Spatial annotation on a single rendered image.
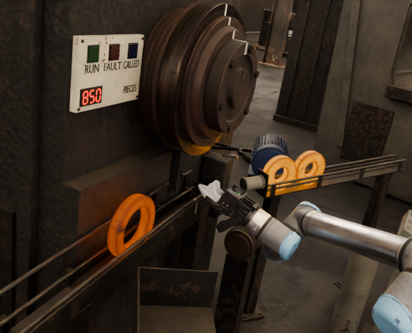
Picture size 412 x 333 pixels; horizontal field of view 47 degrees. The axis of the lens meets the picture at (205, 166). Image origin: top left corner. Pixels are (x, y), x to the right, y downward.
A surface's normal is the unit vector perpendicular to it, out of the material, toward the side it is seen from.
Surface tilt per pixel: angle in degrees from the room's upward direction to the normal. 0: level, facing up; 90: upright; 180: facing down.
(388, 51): 90
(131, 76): 90
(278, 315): 0
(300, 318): 0
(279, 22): 90
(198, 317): 5
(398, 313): 44
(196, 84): 84
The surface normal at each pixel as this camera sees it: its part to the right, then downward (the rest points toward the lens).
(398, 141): -0.66, 0.18
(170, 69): -0.40, 0.01
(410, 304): -0.15, -0.46
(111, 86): 0.88, 0.29
